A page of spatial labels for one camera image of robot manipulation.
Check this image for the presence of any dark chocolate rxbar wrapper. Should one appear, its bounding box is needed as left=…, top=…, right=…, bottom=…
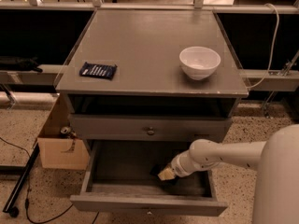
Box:
left=149, top=164, right=178, bottom=185

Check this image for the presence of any open grey middle drawer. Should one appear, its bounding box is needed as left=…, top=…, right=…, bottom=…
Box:
left=70, top=141, right=228, bottom=217

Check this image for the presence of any brass drawer knob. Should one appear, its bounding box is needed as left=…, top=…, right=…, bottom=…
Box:
left=147, top=127, right=155, bottom=135

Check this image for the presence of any metal can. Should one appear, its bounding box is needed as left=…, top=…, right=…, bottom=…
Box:
left=60, top=126, right=71, bottom=135

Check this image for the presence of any black metal floor bar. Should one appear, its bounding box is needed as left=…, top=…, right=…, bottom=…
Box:
left=1, top=144, right=39, bottom=218

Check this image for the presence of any blue snack bar wrapper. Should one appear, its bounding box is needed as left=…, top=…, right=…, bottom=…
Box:
left=79, top=63, right=118, bottom=80

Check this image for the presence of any cardboard box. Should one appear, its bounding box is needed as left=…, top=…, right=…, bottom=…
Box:
left=37, top=96, right=90, bottom=170

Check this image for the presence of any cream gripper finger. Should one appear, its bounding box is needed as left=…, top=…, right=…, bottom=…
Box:
left=158, top=166, right=176, bottom=181

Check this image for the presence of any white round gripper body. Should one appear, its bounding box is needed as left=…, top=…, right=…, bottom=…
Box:
left=170, top=152, right=196, bottom=177

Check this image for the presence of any black cloth on shelf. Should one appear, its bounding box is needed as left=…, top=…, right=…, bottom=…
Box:
left=0, top=56, right=43, bottom=73

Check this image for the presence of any closed grey top drawer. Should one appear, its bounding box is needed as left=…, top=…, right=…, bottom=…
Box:
left=69, top=114, right=232, bottom=142

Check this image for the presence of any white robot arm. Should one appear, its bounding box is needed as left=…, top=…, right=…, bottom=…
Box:
left=158, top=124, right=299, bottom=224

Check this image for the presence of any white ceramic bowl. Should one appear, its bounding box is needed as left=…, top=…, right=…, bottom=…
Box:
left=179, top=47, right=221, bottom=80

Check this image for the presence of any grey wooden drawer cabinet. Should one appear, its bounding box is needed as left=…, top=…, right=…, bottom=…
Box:
left=55, top=8, right=249, bottom=161

